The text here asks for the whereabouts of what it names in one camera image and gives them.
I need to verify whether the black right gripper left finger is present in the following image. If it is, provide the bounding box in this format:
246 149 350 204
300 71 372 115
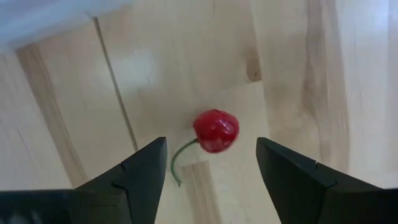
76 138 168 224

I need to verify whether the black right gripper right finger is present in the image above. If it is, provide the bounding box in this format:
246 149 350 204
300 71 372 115
256 138 383 224

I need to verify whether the red cherry with stem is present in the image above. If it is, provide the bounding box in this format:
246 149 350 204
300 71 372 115
170 108 240 188

